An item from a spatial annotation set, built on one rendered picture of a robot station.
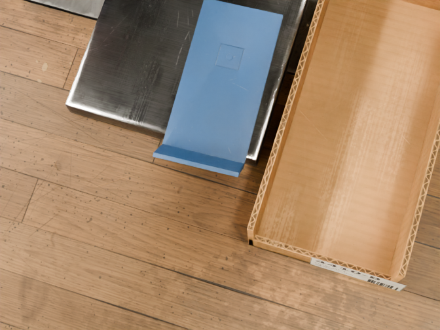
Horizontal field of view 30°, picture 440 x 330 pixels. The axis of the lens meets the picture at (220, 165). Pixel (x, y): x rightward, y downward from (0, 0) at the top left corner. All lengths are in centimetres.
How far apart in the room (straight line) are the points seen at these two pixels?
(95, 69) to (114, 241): 15
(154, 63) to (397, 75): 21
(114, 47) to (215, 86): 9
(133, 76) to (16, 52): 11
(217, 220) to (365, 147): 14
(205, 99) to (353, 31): 15
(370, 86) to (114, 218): 24
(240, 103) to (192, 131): 5
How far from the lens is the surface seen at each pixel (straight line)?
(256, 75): 69
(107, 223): 70
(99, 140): 71
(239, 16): 72
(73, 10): 76
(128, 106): 70
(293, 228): 68
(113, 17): 73
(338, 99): 71
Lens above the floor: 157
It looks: 75 degrees down
